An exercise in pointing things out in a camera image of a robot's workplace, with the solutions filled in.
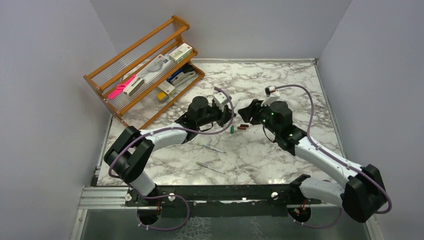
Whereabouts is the white black box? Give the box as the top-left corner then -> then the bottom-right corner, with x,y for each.
123,75 -> 145,97

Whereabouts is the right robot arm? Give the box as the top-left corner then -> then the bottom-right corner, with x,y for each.
238,99 -> 388,223

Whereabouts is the pink highlighter pack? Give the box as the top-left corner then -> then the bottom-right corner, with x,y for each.
107,74 -> 136,100

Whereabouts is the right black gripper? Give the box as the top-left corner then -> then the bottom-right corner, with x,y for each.
239,98 -> 280,136

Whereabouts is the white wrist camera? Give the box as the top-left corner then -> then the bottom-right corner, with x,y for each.
213,92 -> 232,111
261,85 -> 280,107

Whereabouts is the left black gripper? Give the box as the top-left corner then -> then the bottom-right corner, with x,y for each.
197,101 -> 236,127

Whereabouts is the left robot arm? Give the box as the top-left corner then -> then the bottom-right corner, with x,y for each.
103,92 -> 235,206

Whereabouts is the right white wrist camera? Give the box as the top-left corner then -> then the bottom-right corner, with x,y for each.
261,85 -> 280,107

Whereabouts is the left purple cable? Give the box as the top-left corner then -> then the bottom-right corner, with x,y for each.
107,86 -> 235,232

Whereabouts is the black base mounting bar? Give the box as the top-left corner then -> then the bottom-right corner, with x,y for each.
124,184 -> 321,208

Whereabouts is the yellow sticky note block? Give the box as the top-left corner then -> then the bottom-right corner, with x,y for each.
157,92 -> 169,103

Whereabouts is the wooden shelf rack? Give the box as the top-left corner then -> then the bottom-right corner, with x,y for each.
84,15 -> 205,129

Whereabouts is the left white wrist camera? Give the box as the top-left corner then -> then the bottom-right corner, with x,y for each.
213,92 -> 232,111

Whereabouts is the small white red box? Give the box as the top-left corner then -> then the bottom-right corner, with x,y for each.
157,80 -> 176,97

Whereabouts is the white pen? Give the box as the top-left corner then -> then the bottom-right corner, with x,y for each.
196,161 -> 225,174
198,143 -> 226,153

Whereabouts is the long white package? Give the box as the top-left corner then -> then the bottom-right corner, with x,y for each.
136,54 -> 175,83

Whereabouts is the white green box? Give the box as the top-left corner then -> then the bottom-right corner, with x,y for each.
169,43 -> 193,64

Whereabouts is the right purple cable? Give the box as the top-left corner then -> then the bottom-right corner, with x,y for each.
274,84 -> 393,229

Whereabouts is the blue black stapler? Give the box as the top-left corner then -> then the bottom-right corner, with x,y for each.
166,63 -> 195,86

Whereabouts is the purple cable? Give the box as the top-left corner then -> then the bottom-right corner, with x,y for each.
274,84 -> 393,229
107,86 -> 235,232

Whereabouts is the aluminium frame rail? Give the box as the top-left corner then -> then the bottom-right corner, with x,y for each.
78,186 -> 129,210

